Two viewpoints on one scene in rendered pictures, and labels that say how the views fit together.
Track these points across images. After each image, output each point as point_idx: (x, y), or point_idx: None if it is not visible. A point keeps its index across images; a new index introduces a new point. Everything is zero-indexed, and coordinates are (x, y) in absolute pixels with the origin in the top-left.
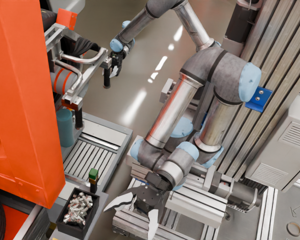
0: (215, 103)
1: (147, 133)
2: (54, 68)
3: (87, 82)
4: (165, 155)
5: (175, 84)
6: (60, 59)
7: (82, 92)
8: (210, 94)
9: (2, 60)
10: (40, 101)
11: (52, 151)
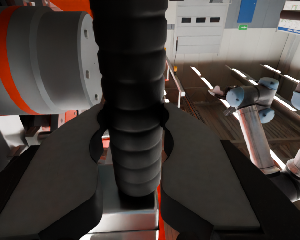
0: (295, 156)
1: (237, 114)
2: (19, 117)
3: (88, 79)
4: (255, 102)
5: (252, 162)
6: (26, 146)
7: (94, 47)
8: None
9: None
10: None
11: None
